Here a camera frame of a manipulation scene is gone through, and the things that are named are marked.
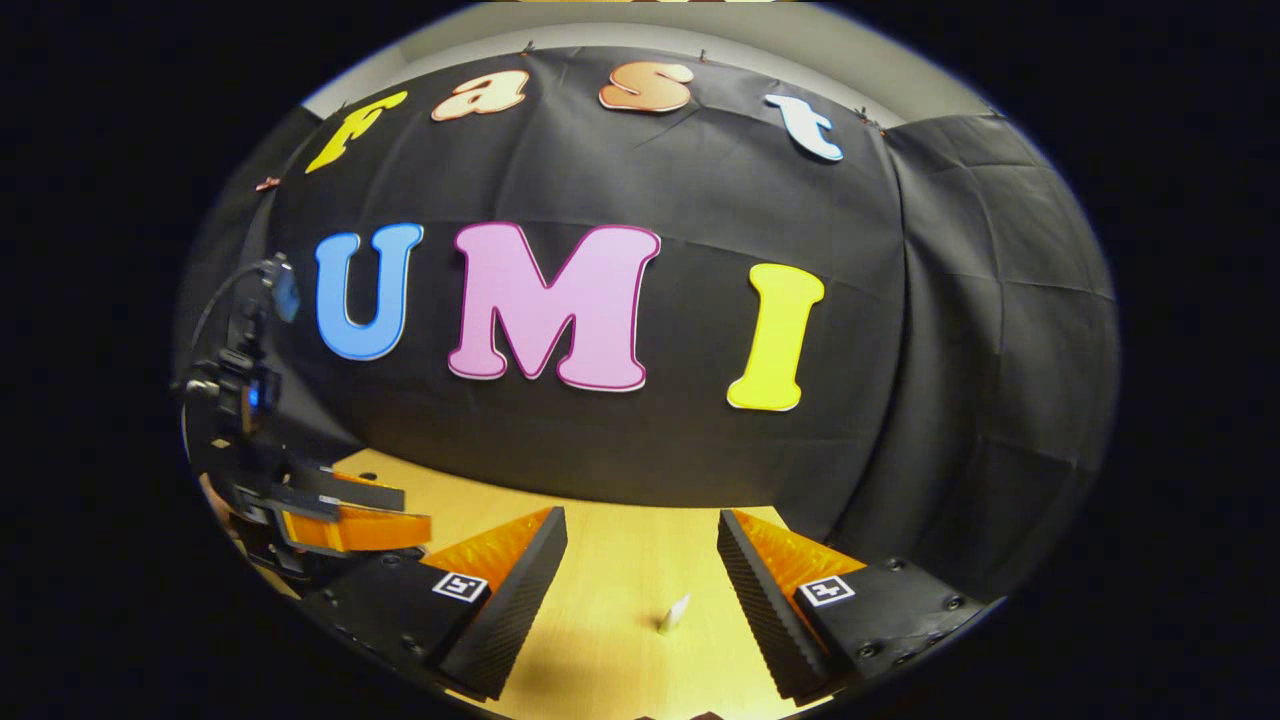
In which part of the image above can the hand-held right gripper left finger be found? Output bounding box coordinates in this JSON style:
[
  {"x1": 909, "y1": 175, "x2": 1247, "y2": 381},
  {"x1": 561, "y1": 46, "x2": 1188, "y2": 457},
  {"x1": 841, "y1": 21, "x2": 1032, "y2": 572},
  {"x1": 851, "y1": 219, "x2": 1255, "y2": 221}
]
[{"x1": 297, "y1": 506, "x2": 569, "y2": 703}]

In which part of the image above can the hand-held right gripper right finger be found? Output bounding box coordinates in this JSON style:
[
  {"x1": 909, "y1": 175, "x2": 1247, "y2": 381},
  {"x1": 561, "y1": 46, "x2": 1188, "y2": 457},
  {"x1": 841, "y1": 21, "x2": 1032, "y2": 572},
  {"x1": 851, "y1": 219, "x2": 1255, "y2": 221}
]
[{"x1": 716, "y1": 508, "x2": 1002, "y2": 703}]

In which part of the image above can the black backdrop cloth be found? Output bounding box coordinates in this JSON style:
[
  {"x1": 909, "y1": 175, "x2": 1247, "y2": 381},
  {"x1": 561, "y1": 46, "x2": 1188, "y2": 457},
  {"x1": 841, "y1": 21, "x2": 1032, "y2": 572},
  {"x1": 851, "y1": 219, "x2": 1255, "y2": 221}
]
[{"x1": 175, "y1": 44, "x2": 1120, "y2": 603}]

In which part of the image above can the thin grey cable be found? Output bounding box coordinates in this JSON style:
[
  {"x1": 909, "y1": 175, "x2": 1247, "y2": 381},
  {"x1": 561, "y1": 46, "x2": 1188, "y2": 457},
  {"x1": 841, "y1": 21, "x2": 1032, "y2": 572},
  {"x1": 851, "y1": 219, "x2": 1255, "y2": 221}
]
[{"x1": 187, "y1": 261, "x2": 272, "y2": 354}]

